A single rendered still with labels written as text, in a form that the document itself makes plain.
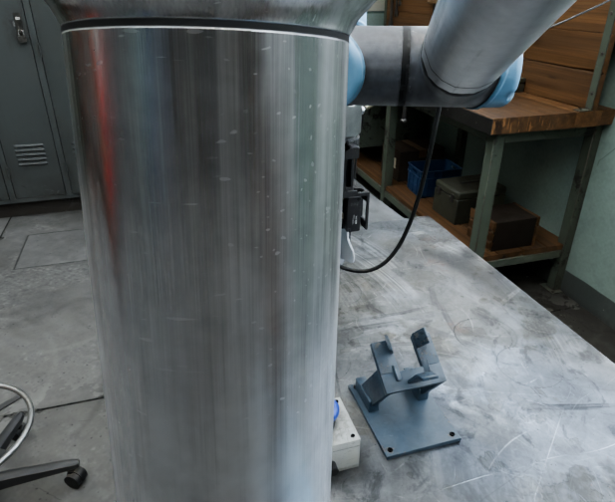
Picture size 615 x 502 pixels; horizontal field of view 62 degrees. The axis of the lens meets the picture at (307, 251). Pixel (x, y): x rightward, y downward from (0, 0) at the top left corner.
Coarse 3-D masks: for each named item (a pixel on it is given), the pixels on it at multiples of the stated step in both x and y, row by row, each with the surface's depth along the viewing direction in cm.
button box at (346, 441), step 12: (336, 420) 60; (348, 420) 60; (336, 432) 59; (348, 432) 59; (336, 444) 57; (348, 444) 58; (336, 456) 58; (348, 456) 59; (336, 468) 58; (348, 468) 60
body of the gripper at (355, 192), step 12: (348, 144) 63; (348, 156) 62; (348, 168) 65; (348, 180) 66; (348, 192) 64; (360, 192) 65; (348, 204) 65; (360, 204) 65; (348, 216) 66; (360, 216) 66; (348, 228) 66
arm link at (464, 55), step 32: (448, 0) 32; (480, 0) 28; (512, 0) 26; (544, 0) 25; (576, 0) 28; (416, 32) 48; (448, 32) 35; (480, 32) 31; (512, 32) 30; (416, 64) 47; (448, 64) 39; (480, 64) 36; (512, 64) 46; (416, 96) 49; (448, 96) 47; (480, 96) 48; (512, 96) 49
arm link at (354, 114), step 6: (348, 108) 60; (354, 108) 61; (360, 108) 62; (348, 114) 61; (354, 114) 61; (360, 114) 62; (348, 120) 61; (354, 120) 62; (360, 120) 63; (348, 126) 61; (354, 126) 62; (360, 126) 63; (348, 132) 62; (354, 132) 62; (348, 138) 63
